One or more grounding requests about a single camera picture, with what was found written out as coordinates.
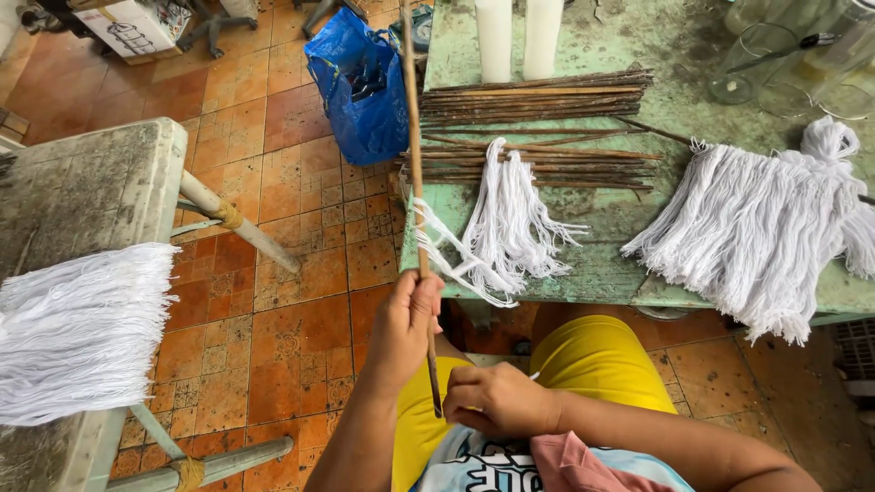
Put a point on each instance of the yellow shorts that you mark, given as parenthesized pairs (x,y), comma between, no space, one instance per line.
(601,362)

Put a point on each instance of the grey office chair base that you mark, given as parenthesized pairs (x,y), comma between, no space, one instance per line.
(219,24)

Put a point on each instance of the tight pile of wooden sticks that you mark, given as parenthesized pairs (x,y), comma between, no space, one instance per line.
(540,99)

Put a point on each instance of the white cardboard box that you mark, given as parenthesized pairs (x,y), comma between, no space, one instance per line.
(133,27)

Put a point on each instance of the blue plastic bag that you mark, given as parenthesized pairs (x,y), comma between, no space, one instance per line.
(362,95)

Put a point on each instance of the loose pile of wooden sticks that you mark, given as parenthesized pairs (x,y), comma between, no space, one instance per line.
(588,164)

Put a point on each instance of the light blue printed t-shirt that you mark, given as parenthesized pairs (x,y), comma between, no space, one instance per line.
(478,468)

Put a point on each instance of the clear glass jar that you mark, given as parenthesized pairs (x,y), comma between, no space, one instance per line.
(748,72)
(844,82)

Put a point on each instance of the long thin wooden stick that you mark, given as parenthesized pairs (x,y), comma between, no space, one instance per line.
(413,157)

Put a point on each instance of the person's right hand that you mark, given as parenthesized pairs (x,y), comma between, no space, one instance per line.
(509,406)

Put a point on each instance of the teal round object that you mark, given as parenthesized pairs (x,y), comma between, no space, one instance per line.
(417,31)

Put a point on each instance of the pink cloth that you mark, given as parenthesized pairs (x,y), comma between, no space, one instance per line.
(581,468)

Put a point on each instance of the grey plastic crate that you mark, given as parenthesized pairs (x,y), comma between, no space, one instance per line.
(858,355)

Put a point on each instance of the grey folding table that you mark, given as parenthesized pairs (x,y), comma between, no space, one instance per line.
(82,184)

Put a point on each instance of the person's left hand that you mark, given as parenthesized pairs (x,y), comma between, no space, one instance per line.
(400,335)

